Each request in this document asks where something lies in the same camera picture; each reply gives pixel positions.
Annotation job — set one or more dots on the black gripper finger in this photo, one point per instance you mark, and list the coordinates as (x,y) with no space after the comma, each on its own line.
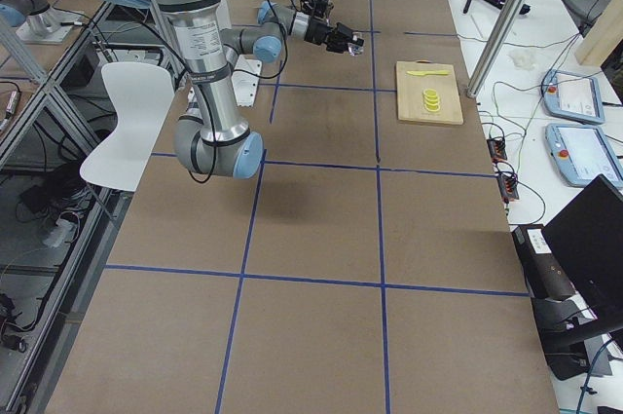
(338,47)
(343,33)
(322,8)

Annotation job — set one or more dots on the clear shot glass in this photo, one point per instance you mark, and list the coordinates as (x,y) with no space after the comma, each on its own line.
(355,45)

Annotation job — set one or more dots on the wooden cutting board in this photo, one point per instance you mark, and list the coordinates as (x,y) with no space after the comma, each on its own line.
(409,94)

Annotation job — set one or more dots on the yellow plastic knife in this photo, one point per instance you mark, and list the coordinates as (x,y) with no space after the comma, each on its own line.
(422,73)

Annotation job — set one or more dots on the lemon slices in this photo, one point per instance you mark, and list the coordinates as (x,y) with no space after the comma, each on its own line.
(431,100)

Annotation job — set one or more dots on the crumpled white tissue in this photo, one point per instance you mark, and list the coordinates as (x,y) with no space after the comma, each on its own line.
(523,59)

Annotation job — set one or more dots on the white chair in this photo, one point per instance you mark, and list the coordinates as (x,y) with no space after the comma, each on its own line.
(141,94)

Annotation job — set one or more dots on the upper teach pendant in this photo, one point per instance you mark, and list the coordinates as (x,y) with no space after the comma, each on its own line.
(573,97)

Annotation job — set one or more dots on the teach pendant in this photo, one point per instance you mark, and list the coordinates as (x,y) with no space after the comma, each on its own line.
(573,97)
(581,153)

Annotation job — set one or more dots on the lower teach pendant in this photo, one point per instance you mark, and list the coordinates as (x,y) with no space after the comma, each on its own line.
(581,153)

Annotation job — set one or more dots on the black laptop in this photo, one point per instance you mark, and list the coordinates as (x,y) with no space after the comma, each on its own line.
(586,239)

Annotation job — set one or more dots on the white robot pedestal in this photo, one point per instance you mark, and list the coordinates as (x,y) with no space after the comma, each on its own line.
(245,81)

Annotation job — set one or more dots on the aluminium frame post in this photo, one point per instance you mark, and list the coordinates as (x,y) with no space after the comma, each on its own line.
(486,61)

